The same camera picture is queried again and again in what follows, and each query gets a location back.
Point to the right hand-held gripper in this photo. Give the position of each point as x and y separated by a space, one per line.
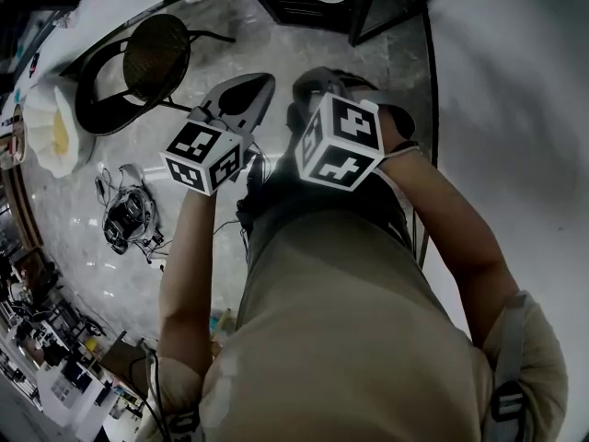
340 145

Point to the brown cardboard box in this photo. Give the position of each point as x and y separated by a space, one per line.
122 362

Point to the person's right forearm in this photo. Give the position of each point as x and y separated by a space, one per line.
451 228

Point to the person's left forearm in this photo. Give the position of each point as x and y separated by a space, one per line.
184 274

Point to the person's beige shirt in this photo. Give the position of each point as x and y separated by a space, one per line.
340 339

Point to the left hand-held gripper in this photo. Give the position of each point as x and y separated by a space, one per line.
202 147

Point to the black round wicker chair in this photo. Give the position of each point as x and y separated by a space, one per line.
152 62

